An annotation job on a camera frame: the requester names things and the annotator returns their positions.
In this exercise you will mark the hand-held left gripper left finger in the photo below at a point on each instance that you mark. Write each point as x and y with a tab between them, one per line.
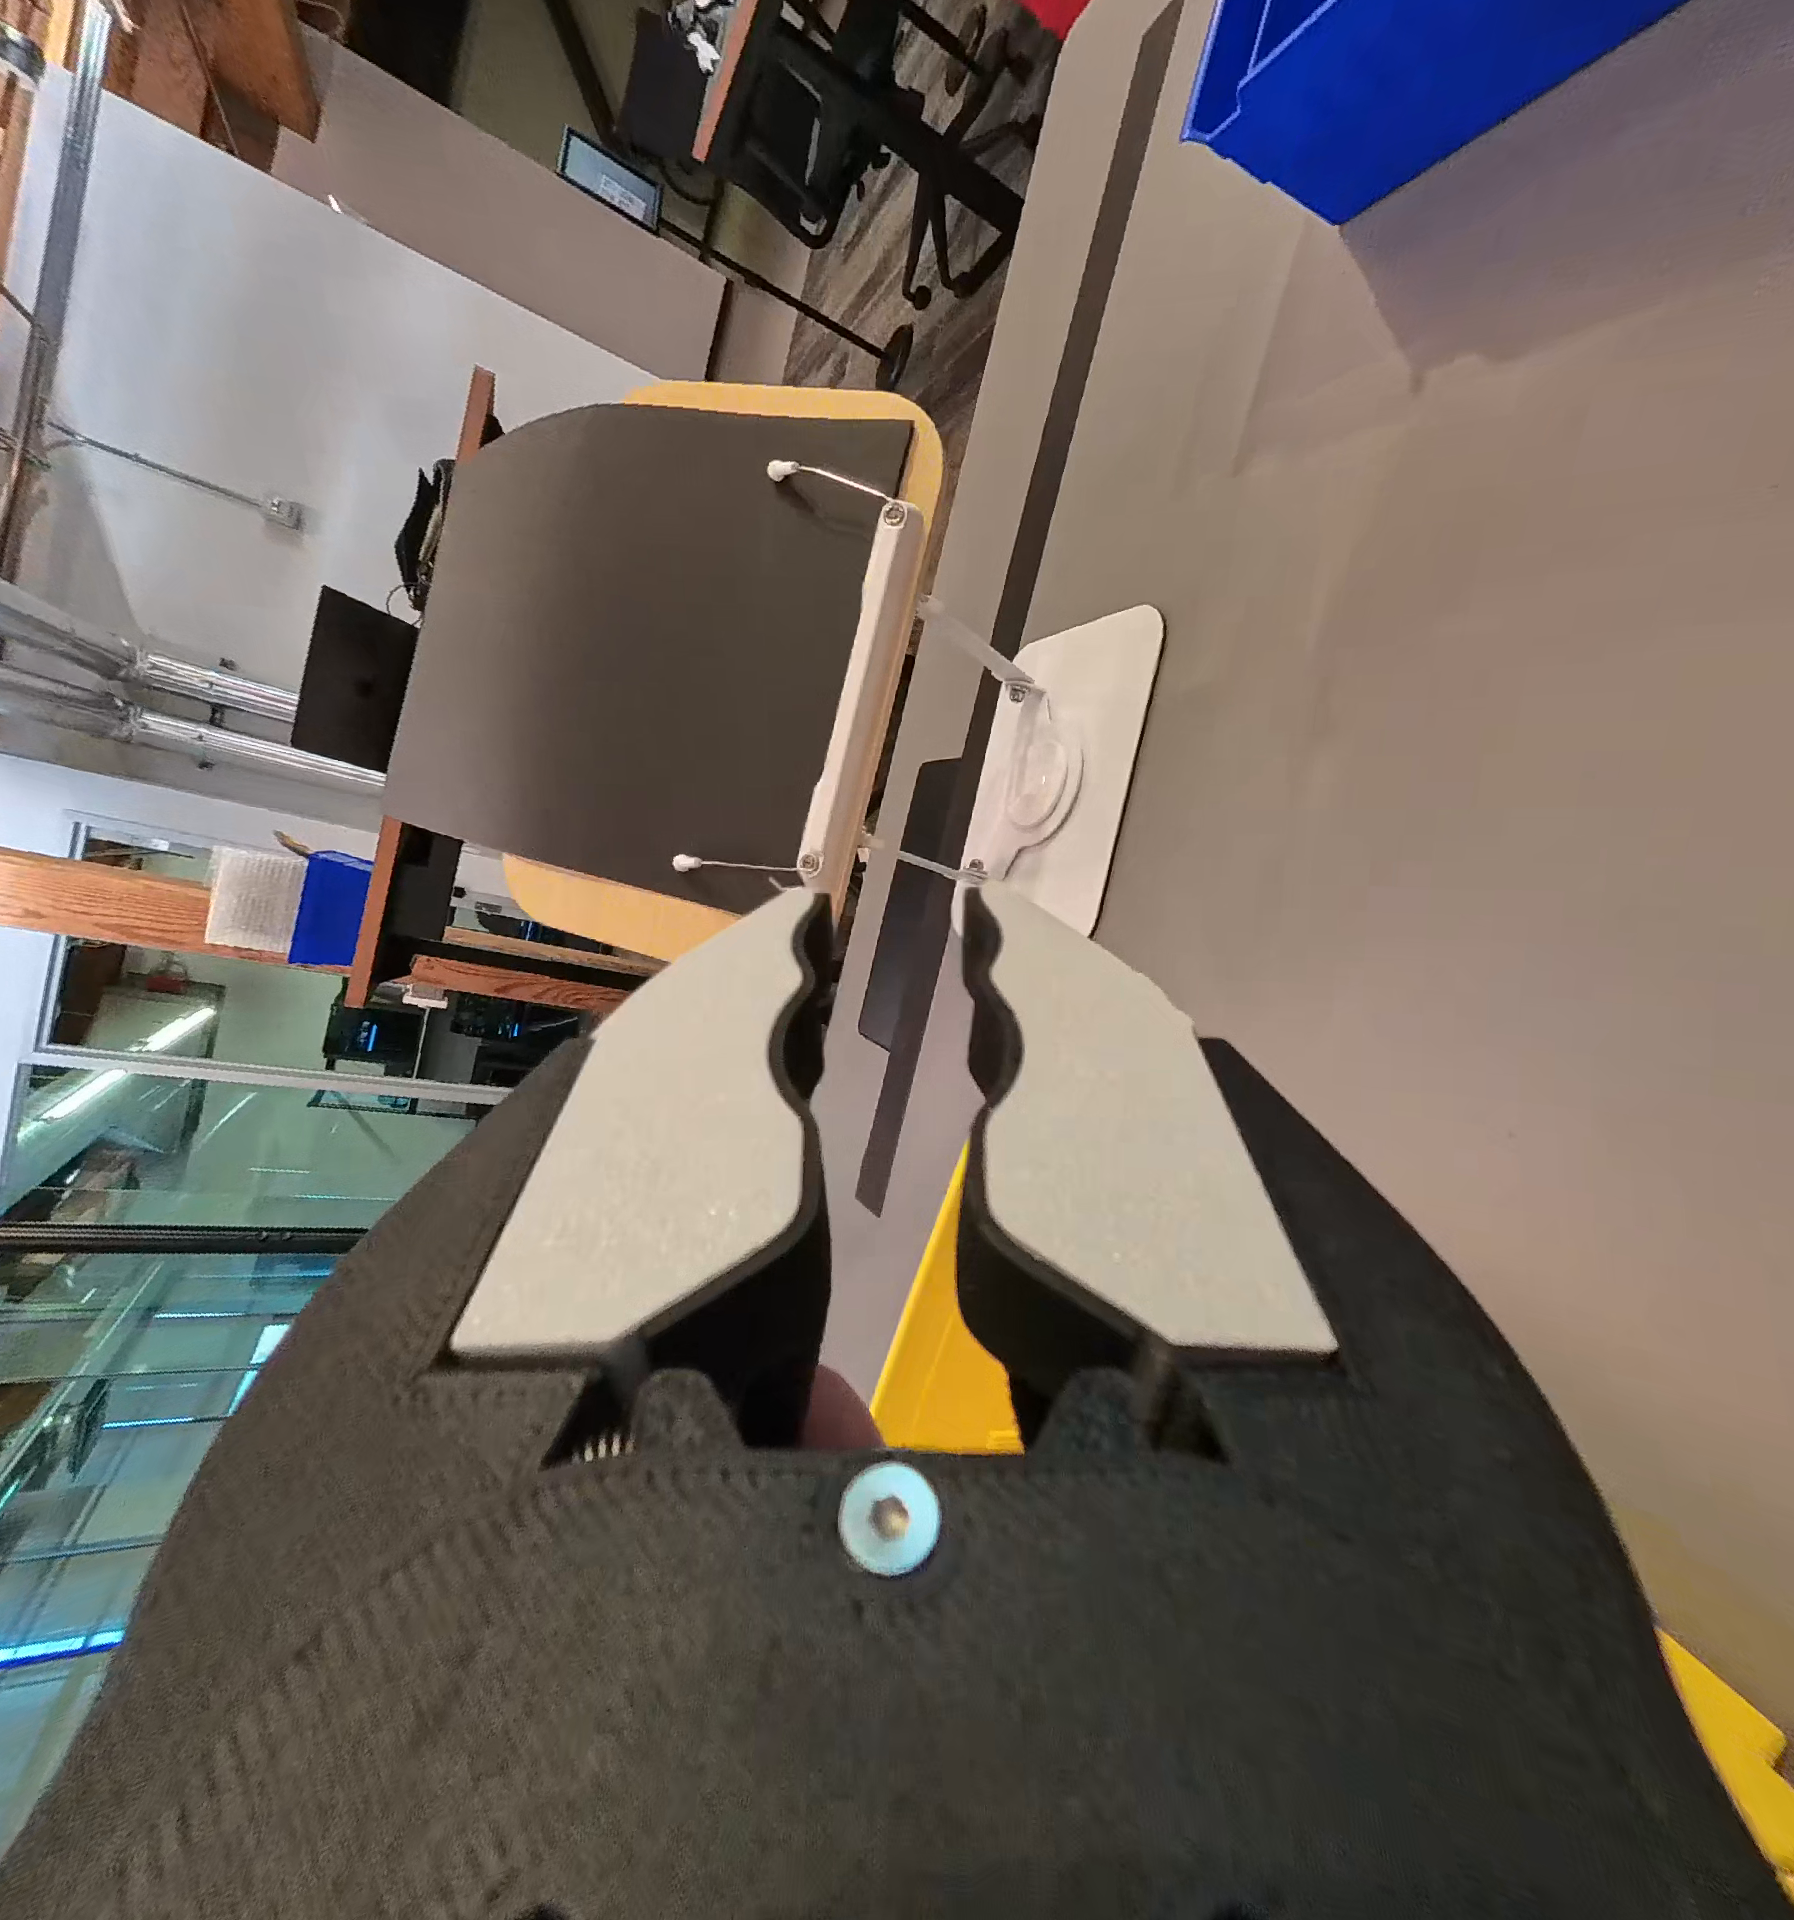
643	1139

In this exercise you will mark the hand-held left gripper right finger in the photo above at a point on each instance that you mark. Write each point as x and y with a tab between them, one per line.
1138	1152

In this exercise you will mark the brown wooden desk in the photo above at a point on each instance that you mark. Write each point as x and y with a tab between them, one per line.
537	987

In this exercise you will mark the yellow plastic bin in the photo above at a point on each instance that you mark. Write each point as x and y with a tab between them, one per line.
929	1350

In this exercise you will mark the black table leg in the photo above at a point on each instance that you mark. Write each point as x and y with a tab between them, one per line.
912	930

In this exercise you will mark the small blue box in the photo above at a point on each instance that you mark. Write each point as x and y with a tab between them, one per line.
335	906

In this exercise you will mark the white foam stack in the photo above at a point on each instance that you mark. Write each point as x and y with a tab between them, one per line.
255	900

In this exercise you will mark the glass railing panel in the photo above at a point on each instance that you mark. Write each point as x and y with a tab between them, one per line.
161	1277

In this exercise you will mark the wooden table with black top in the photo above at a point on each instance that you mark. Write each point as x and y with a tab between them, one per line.
613	627

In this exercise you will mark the black monitor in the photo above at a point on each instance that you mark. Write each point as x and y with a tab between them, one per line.
356	676

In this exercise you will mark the wooden shelf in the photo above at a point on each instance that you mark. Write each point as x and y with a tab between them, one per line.
88	890

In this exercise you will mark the grey electrical box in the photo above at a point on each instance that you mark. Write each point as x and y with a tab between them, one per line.
284	509

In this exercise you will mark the blue-framed sign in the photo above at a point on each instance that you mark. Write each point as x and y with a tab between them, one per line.
613	178

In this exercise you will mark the black office chair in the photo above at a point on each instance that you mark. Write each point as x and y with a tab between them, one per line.
810	105

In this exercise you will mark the wood-edged desk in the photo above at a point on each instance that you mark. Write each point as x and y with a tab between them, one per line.
719	91

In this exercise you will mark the metal strut channel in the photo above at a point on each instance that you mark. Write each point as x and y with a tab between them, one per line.
70	222

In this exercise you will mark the blue plastic bin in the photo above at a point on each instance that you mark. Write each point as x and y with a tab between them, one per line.
1362	91

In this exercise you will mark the red plastic bin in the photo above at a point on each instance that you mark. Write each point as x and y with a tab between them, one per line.
1052	14

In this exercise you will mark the clear suction cup mount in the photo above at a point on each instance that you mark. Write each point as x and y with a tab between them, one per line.
1040	782

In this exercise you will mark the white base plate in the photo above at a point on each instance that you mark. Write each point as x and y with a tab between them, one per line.
1121	705

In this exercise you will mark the silver ventilation duct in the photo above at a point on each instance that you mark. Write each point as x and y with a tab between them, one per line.
161	736
57	616

